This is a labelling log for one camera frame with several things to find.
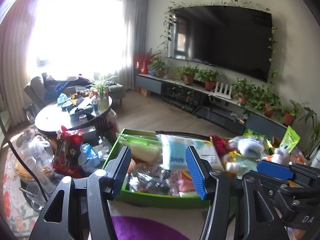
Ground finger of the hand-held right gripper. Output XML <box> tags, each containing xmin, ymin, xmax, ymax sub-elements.
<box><xmin>259</xmin><ymin>176</ymin><xmax>320</xmax><ymax>210</ymax></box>
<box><xmin>257</xmin><ymin>159</ymin><xmax>320</xmax><ymax>193</ymax></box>

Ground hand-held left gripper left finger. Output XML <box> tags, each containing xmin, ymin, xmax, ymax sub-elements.
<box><xmin>29</xmin><ymin>145</ymin><xmax>132</xmax><ymax>240</ymax></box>

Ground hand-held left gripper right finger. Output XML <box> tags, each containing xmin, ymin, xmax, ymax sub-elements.
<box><xmin>185</xmin><ymin>145</ymin><xmax>287</xmax><ymax>240</ymax></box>

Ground white pastel tissue pack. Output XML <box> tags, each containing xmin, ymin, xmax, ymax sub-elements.
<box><xmin>157</xmin><ymin>133</ymin><xmax>224</xmax><ymax>174</ymax></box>

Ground green storage box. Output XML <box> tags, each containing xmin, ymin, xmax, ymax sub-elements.
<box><xmin>101</xmin><ymin>128</ymin><xmax>240</xmax><ymax>209</ymax></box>

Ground orange round pad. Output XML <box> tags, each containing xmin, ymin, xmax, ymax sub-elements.
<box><xmin>127</xmin><ymin>159</ymin><xmax>138</xmax><ymax>174</ymax></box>

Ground white gloves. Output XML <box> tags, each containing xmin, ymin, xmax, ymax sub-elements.
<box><xmin>271</xmin><ymin>147</ymin><xmax>290</xmax><ymax>164</ymax></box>

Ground crinkled clear plastic packet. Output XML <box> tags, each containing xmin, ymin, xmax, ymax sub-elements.
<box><xmin>129</xmin><ymin>167</ymin><xmax>175</xmax><ymax>195</ymax></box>

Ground pale green flat pouch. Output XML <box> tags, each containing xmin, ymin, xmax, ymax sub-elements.
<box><xmin>235</xmin><ymin>155</ymin><xmax>260</xmax><ymax>173</ymax></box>

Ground green packaged cloth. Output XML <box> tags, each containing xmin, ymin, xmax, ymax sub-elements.
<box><xmin>117</xmin><ymin>132</ymin><xmax>163</xmax><ymax>163</ymax></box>

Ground bright green standing pouch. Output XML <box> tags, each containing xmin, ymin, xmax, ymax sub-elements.
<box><xmin>279</xmin><ymin>125</ymin><xmax>300</xmax><ymax>153</ymax></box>

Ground white plush toy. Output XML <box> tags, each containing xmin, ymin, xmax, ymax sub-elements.
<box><xmin>229</xmin><ymin>134</ymin><xmax>265</xmax><ymax>159</ymax></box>

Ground red fluffy item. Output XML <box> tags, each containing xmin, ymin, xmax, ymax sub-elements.
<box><xmin>210</xmin><ymin>135</ymin><xmax>229</xmax><ymax>159</ymax></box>

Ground blue plastic bag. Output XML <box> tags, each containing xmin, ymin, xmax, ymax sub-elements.
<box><xmin>79</xmin><ymin>143</ymin><xmax>110</xmax><ymax>178</ymax></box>

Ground red patterned gift bag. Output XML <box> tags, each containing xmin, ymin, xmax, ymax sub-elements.
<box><xmin>52</xmin><ymin>125</ymin><xmax>83</xmax><ymax>178</ymax></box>

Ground purple grey patterned blanket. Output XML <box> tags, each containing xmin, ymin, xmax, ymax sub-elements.
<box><xmin>110</xmin><ymin>200</ymin><xmax>208</xmax><ymax>240</ymax></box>

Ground row of potted plants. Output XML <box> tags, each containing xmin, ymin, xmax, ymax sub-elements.
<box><xmin>149</xmin><ymin>49</ymin><xmax>320</xmax><ymax>155</ymax></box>

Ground dark tray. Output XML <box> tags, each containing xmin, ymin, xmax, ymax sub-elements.
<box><xmin>66</xmin><ymin>102</ymin><xmax>94</xmax><ymax>119</ymax></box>

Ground spider plant in glass vase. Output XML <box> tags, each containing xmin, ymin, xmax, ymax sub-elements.
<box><xmin>91</xmin><ymin>74</ymin><xmax>118</xmax><ymax>110</ymax></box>

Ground grey ottoman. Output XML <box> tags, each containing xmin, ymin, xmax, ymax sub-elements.
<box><xmin>107</xmin><ymin>82</ymin><xmax>127</xmax><ymax>105</ymax></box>

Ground white router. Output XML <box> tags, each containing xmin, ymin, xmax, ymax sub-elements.
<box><xmin>214</xmin><ymin>81</ymin><xmax>233</xmax><ymax>98</ymax></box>

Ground dark oval coffee table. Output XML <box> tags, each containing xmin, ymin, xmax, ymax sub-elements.
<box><xmin>34</xmin><ymin>94</ymin><xmax>113</xmax><ymax>135</ymax></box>

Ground clear plastic bag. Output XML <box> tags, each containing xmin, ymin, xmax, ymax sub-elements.
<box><xmin>19</xmin><ymin>135</ymin><xmax>54</xmax><ymax>160</ymax></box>

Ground grey television cabinet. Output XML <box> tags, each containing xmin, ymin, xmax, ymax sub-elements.
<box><xmin>136</xmin><ymin>74</ymin><xmax>288</xmax><ymax>137</ymax></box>

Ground pile of dark clothes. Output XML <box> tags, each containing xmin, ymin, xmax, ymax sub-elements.
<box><xmin>41</xmin><ymin>72</ymin><xmax>93</xmax><ymax>100</ymax></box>

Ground red flower arrangement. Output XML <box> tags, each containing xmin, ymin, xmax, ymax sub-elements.
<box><xmin>134</xmin><ymin>50</ymin><xmax>153</xmax><ymax>74</ymax></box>

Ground grey armchair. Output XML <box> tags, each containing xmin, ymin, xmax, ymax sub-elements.
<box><xmin>24</xmin><ymin>74</ymin><xmax>83</xmax><ymax>108</ymax></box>

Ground grey curtain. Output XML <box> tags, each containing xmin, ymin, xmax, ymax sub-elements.
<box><xmin>122</xmin><ymin>0</ymin><xmax>150</xmax><ymax>90</ymax></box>

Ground green hanging vine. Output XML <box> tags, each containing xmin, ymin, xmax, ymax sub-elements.
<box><xmin>160</xmin><ymin>0</ymin><xmax>279</xmax><ymax>80</ymax></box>

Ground bright window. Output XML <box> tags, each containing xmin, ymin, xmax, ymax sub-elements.
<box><xmin>32</xmin><ymin>0</ymin><xmax>125</xmax><ymax>75</ymax></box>

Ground beige curtain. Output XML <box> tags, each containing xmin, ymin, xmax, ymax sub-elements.
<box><xmin>0</xmin><ymin>12</ymin><xmax>38</xmax><ymax>130</ymax></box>

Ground black cable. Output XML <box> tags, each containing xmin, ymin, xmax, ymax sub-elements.
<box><xmin>0</xmin><ymin>116</ymin><xmax>47</xmax><ymax>205</ymax></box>

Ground black wall television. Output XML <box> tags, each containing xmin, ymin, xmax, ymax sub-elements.
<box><xmin>167</xmin><ymin>5</ymin><xmax>273</xmax><ymax>83</ymax></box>

